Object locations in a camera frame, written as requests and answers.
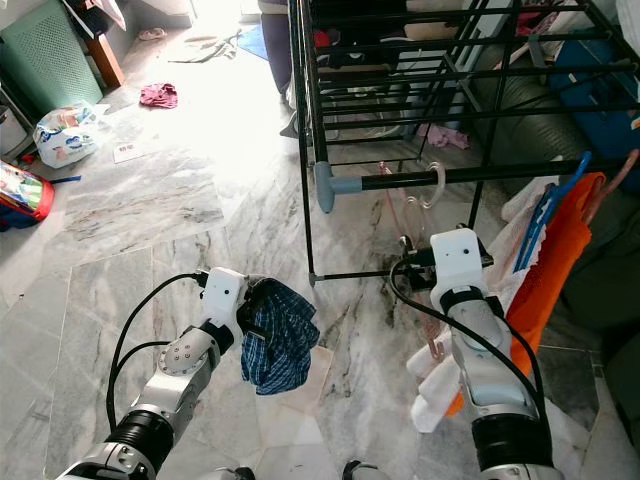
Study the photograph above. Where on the pink slipper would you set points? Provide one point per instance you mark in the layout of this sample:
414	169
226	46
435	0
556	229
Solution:
150	35

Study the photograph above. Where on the orange shirt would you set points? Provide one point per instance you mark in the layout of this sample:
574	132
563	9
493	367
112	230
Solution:
555	260

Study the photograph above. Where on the blue pen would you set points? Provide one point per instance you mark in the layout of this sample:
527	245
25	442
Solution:
66	180

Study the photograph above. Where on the white blue plastic bag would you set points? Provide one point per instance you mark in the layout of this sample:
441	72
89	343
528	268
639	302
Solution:
70	140

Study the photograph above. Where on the beige cloth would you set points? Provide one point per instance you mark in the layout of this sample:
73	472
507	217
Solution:
205	45

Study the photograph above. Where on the green woven cabinet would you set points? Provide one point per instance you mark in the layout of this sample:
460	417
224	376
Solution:
50	60

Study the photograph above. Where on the white shirt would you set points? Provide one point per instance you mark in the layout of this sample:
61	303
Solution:
435	395

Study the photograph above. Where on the silver robot leg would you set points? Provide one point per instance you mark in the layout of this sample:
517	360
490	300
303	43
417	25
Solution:
225	475
360	472

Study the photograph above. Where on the crumpled pink cloth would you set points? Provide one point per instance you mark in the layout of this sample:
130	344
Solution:
158	96

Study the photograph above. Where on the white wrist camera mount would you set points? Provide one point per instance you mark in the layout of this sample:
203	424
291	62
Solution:
460	260
225	295

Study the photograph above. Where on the pink patterned cloth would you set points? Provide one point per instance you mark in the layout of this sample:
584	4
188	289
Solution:
445	137

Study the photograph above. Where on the blue mat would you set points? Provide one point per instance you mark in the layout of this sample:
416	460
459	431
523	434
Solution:
255	42

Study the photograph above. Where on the dark green sofa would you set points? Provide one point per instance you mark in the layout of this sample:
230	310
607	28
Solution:
610	300

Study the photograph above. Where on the dark purple bag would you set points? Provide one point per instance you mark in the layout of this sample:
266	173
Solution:
278	45

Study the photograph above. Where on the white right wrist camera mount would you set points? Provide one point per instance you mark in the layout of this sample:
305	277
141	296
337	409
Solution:
460	260

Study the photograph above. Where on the brown wooden cabinet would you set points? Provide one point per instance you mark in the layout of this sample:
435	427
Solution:
110	60

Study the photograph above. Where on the salmon pink hanger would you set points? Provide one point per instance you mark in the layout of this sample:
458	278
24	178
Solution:
622	170

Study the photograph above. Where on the white paper label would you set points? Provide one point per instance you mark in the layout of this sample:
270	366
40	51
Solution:
128	152

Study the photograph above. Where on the black metal clothes rack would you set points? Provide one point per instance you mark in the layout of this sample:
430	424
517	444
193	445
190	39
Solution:
400	181

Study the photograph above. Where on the blue plastic hanger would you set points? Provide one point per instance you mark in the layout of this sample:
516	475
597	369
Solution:
545	215

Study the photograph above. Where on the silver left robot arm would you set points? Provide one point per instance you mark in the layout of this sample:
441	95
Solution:
195	355

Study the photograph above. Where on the silver right robot leg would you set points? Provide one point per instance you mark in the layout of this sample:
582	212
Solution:
360	472

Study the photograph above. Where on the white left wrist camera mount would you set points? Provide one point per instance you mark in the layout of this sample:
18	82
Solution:
225	295

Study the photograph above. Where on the dark blue bag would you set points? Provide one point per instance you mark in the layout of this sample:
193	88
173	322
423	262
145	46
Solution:
600	100

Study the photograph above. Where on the blue plaid shorts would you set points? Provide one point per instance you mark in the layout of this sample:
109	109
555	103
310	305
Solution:
280	350

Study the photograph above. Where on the red children's backpack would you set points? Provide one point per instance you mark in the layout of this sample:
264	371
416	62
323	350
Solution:
25	195

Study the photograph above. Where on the silver left robot leg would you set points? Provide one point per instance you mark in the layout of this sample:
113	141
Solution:
225	475

